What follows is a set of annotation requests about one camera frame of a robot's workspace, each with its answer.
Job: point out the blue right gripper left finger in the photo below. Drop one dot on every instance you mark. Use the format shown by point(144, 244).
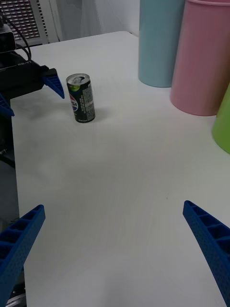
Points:
point(16, 244)

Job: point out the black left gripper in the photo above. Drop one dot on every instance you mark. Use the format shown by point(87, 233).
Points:
point(21, 76)

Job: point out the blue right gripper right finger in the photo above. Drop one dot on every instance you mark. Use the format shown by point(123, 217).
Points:
point(213, 242)

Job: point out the black drink can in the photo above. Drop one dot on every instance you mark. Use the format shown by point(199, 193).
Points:
point(82, 100)

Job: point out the yellow-green plastic bin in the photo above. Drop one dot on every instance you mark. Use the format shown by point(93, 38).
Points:
point(224, 127)

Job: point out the pale blue plastic bin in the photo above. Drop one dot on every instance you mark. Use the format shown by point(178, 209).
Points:
point(159, 43)

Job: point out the pink plastic bin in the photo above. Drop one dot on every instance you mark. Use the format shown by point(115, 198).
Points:
point(203, 60)

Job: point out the pale grey left wrist camera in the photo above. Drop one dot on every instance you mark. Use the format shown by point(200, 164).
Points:
point(6, 39)

